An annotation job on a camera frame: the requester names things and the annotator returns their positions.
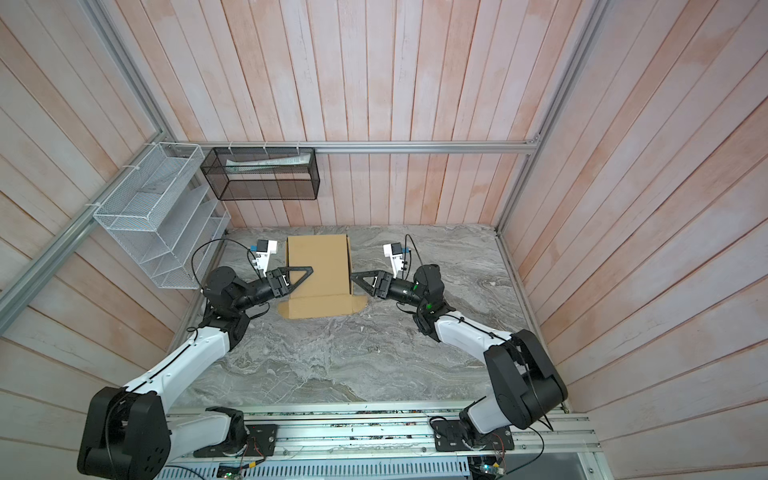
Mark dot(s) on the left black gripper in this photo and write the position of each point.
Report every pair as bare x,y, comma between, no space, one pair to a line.
280,280

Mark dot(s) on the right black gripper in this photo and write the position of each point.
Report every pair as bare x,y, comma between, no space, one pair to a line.
384,285

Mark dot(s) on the brown cardboard box sheet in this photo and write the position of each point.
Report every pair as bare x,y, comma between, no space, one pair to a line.
328,290

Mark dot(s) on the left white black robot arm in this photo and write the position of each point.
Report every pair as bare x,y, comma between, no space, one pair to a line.
127,434

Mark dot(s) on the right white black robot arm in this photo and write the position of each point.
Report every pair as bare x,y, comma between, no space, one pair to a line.
525,385

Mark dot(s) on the paper sheet in basket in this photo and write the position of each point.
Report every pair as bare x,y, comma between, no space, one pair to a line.
282,165

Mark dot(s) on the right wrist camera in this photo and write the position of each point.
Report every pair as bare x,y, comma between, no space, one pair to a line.
396,253

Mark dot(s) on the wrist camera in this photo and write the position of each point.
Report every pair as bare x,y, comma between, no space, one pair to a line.
260,253
396,253

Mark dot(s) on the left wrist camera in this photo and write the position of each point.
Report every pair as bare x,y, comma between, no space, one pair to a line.
260,253

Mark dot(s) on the black wire mesh basket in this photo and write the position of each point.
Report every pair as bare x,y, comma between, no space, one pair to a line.
240,187

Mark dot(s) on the white wire mesh shelf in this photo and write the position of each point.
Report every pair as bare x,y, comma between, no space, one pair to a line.
164,222

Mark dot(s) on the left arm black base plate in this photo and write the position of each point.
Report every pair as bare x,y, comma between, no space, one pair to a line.
251,440

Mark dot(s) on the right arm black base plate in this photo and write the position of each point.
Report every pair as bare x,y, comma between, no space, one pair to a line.
456,435

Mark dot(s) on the aluminium frame rail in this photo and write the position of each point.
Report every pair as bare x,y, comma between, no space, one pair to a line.
385,147

